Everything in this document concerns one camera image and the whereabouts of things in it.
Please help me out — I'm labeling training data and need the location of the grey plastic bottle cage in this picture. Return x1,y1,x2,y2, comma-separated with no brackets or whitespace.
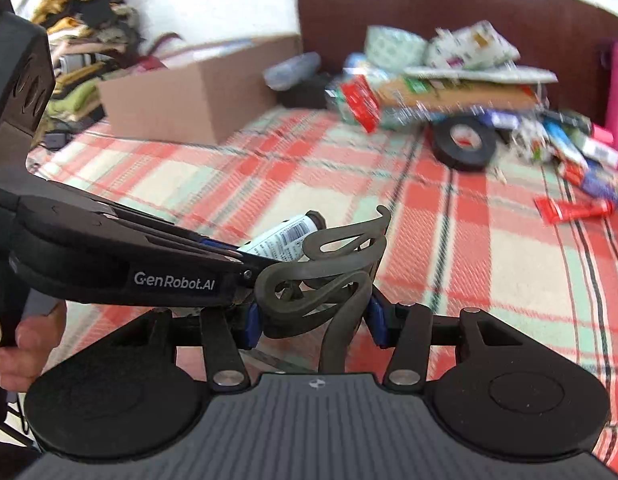
254,205,391,374

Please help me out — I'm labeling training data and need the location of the white bottle black cap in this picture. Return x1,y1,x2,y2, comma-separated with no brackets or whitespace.
239,210,326,262

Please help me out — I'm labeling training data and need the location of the left human hand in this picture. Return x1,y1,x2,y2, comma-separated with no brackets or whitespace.
0,300,67,392

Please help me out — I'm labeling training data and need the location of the plaid red green blanket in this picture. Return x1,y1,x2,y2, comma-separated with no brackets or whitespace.
27,109,618,472

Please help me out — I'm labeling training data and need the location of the black tape roll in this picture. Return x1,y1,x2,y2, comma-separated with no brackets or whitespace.
431,117,498,172

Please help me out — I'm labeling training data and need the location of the red plastic wrapper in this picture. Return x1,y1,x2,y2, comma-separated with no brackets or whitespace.
534,197,618,226

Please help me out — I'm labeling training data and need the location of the brown cardboard box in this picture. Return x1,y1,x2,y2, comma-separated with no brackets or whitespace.
98,34,301,145

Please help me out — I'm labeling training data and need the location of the pile of folded clothes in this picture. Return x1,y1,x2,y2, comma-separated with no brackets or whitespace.
24,0,141,139

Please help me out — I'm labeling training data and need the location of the red packet with characters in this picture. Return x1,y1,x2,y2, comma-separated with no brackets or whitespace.
341,75,382,133

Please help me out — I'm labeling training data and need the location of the grey pouch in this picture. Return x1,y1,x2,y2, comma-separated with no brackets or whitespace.
262,52,321,92

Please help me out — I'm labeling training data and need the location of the red blue small box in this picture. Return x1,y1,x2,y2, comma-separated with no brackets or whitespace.
558,160,618,206

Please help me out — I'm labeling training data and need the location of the floral white insole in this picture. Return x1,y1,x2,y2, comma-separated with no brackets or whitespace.
423,21,521,70

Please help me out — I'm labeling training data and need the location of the dark brown headboard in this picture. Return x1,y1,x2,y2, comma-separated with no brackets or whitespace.
296,0,618,125

